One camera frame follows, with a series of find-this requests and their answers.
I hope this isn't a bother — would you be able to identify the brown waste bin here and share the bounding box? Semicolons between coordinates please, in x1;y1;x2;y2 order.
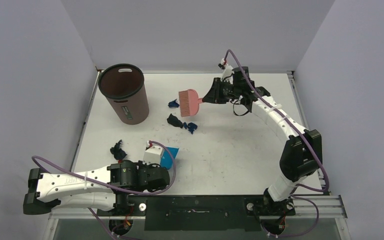
98;63;150;125

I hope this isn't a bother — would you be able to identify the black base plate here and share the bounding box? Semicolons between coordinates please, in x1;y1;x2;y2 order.
97;195;296;232

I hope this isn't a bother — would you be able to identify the dark scrap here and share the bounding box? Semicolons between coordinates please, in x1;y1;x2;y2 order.
166;114;184;129

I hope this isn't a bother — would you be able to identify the black scrap edge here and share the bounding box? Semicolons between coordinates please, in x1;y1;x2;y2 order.
110;139;127;161

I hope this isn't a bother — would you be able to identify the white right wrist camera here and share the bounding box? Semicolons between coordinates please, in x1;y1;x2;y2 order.
218;58;234;82

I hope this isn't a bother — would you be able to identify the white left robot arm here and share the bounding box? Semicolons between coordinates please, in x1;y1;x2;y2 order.
22;160;170;216

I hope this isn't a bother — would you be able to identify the blue dustpan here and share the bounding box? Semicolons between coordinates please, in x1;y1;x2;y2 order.
159;147;179;170

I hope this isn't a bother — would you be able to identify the aluminium front rail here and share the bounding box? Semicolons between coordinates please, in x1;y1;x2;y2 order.
48;195;348;220

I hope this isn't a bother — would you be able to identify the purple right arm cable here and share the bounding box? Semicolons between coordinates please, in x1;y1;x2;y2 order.
224;49;330;194

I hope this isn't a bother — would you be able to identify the blue scrap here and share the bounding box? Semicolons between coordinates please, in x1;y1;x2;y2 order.
167;99;180;109

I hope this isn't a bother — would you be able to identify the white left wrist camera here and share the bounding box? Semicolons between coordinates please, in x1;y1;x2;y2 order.
142;141;165;165

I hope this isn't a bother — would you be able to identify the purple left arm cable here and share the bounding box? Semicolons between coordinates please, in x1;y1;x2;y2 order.
31;140;178;240

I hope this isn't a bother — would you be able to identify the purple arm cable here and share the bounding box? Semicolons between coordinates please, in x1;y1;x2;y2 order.
224;49;330;194
31;140;178;240

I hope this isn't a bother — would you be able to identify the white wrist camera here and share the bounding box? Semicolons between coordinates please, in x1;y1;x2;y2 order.
218;58;234;82
142;141;165;165

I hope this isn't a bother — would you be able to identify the pink hand brush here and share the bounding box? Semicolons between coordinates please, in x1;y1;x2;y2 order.
178;89;203;118

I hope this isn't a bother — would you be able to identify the blue scrap table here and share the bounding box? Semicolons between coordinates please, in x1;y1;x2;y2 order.
183;122;198;134

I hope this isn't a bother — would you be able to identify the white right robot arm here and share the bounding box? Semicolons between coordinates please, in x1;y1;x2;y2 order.
202;64;322;215

